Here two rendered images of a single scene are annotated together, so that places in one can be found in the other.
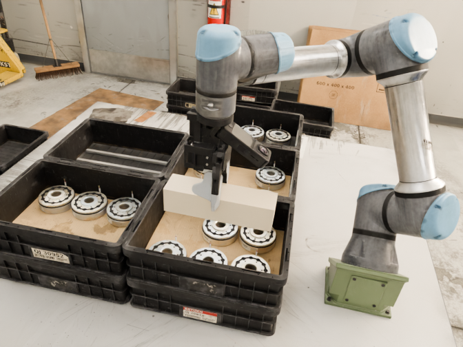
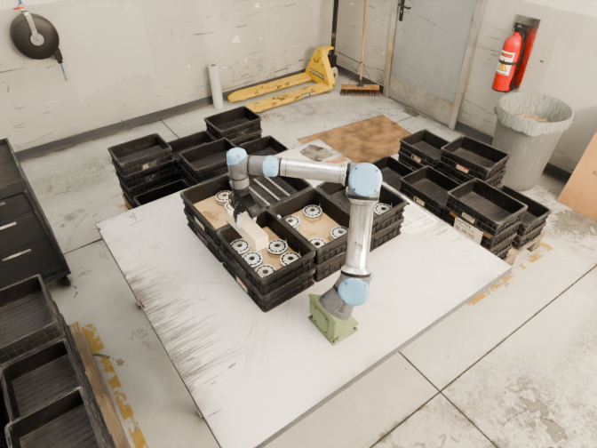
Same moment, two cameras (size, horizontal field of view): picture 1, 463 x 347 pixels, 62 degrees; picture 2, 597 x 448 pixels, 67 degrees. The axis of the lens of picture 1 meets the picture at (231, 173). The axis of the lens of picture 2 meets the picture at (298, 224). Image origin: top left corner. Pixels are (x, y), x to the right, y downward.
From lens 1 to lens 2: 1.38 m
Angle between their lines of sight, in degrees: 36
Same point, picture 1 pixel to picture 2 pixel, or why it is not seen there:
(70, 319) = (197, 257)
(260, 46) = (253, 164)
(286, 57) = (267, 171)
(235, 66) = (238, 169)
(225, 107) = (236, 185)
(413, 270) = (384, 337)
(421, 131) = (354, 236)
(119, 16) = (421, 52)
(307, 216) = not seen: hidden behind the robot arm
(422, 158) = (351, 252)
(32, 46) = (352, 63)
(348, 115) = not seen: outside the picture
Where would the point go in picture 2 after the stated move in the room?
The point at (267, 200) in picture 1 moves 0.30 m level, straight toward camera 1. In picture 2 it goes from (258, 236) to (193, 269)
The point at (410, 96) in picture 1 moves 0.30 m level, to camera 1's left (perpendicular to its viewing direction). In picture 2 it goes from (354, 212) to (297, 181)
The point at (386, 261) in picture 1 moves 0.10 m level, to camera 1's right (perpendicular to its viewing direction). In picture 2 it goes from (331, 307) to (350, 320)
